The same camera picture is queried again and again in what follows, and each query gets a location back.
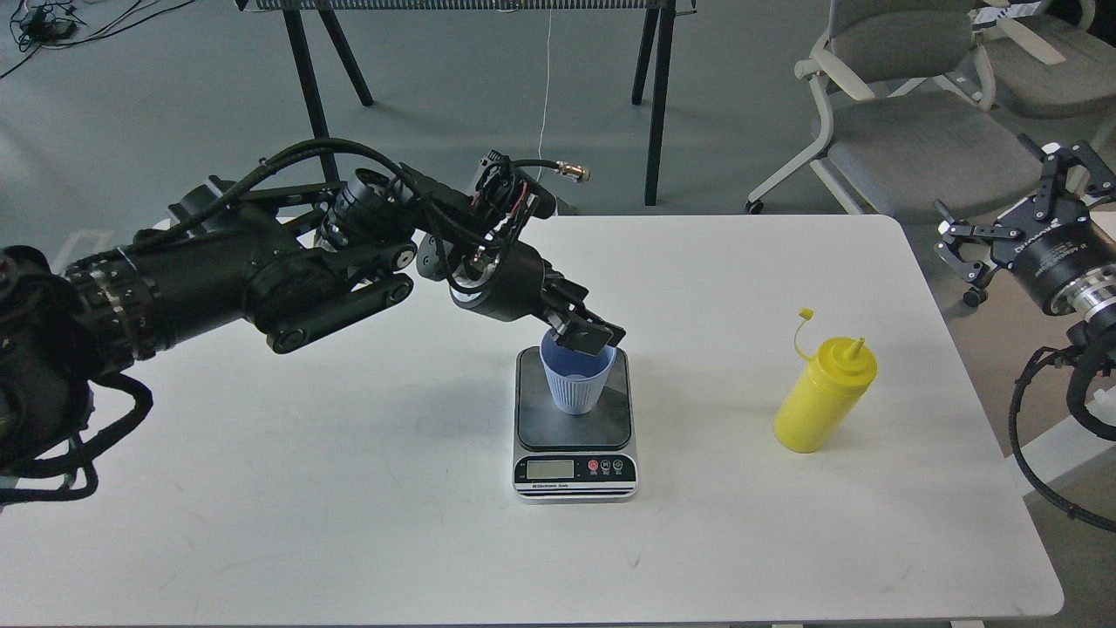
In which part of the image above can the yellow squeeze bottle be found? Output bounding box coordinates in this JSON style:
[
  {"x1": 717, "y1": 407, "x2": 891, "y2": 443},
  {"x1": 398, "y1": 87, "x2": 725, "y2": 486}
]
[{"x1": 772, "y1": 309, "x2": 878, "y2": 454}]

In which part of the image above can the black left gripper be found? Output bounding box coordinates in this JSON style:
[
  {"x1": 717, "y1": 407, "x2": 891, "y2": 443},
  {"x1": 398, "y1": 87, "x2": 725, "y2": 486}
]
[{"x1": 416, "y1": 149, "x2": 627, "y2": 355}]

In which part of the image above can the black trestle table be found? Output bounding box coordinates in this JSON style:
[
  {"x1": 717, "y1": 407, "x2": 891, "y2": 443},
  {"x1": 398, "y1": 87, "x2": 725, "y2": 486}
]
[{"x1": 234, "y1": 1, "x2": 698, "y2": 207}]

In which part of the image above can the white side table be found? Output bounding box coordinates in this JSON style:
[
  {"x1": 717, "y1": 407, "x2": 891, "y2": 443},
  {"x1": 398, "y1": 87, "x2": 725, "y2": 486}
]
[{"x1": 1004, "y1": 211, "x2": 1116, "y2": 497}]

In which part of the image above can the blue plastic cup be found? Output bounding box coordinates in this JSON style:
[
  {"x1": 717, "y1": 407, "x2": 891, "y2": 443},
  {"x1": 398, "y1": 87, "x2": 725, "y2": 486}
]
[{"x1": 541, "y1": 331, "x2": 618, "y2": 416}]

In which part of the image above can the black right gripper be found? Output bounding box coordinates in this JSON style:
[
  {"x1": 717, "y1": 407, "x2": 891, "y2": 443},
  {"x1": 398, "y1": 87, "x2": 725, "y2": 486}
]
[{"x1": 935, "y1": 141, "x2": 1116, "y2": 317}]

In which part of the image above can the grey office chair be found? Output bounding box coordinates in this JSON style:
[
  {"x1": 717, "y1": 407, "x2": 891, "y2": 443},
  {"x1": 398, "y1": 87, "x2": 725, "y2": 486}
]
[
  {"x1": 973, "y1": 1, "x2": 1115, "y2": 149},
  {"x1": 745, "y1": 1, "x2": 1041, "y2": 225}
]

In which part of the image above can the digital kitchen scale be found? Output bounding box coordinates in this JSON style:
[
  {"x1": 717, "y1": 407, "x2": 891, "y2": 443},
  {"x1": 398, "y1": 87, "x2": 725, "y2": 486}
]
[{"x1": 513, "y1": 346, "x2": 639, "y2": 503}]

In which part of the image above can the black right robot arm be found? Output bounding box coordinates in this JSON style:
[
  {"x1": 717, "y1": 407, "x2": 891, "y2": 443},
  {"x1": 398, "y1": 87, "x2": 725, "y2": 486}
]
[{"x1": 934, "y1": 135, "x2": 1115, "y2": 532}]

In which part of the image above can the white power cable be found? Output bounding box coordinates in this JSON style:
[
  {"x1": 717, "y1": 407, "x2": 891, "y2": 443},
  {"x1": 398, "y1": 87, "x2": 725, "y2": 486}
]
[{"x1": 523, "y1": 9, "x2": 555, "y2": 215}]

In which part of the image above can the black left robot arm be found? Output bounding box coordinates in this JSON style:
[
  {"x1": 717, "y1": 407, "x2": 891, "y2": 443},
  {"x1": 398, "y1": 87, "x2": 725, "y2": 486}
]
[{"x1": 1, "y1": 138, "x2": 625, "y2": 505}]

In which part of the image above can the black cable bundle on floor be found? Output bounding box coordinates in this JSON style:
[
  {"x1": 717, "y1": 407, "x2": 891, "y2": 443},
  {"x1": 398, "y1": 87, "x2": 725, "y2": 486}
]
[{"x1": 0, "y1": 0, "x2": 198, "y2": 79}]

